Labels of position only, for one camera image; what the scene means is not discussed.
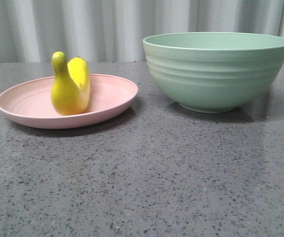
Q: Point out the yellow banana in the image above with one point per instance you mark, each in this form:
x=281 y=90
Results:
x=70 y=94

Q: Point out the green ribbed bowl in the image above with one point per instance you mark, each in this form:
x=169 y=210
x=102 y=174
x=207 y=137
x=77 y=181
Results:
x=213 y=72

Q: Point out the pink plate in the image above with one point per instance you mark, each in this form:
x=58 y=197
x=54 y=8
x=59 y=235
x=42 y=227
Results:
x=29 y=103

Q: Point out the white curtain backdrop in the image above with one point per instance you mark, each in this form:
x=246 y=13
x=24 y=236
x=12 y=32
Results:
x=113 y=30

